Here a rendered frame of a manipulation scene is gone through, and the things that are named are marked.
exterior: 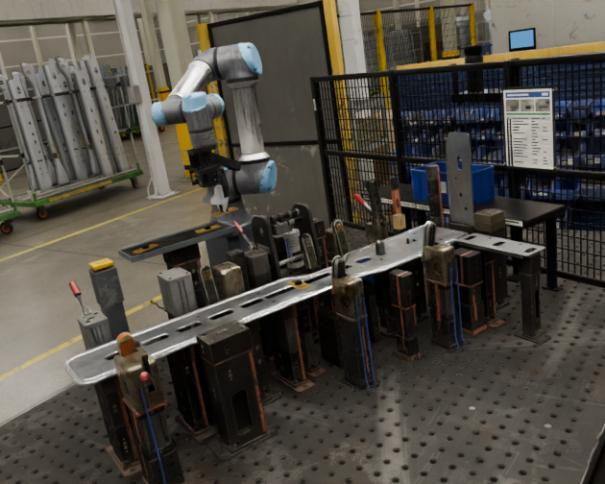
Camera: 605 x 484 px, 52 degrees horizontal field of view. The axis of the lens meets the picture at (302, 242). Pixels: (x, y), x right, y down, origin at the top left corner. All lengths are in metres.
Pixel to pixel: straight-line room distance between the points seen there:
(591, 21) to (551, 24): 0.46
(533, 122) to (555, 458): 1.25
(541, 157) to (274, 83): 2.64
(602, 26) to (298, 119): 4.93
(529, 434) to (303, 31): 3.34
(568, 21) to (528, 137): 6.28
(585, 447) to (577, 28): 7.33
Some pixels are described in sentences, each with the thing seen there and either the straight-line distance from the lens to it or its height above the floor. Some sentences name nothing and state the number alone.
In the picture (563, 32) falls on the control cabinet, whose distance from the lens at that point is 8.70.
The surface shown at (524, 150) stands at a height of 1.22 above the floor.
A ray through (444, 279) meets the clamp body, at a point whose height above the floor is 0.95.
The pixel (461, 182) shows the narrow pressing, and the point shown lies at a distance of 2.32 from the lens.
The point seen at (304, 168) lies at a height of 0.86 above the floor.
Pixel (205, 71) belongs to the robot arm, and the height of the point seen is 1.67.
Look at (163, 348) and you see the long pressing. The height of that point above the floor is 1.00.
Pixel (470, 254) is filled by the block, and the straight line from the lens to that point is 2.10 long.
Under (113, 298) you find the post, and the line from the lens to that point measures 2.01.
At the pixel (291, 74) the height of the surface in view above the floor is 1.54.
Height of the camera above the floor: 1.69
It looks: 17 degrees down
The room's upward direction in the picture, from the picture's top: 9 degrees counter-clockwise
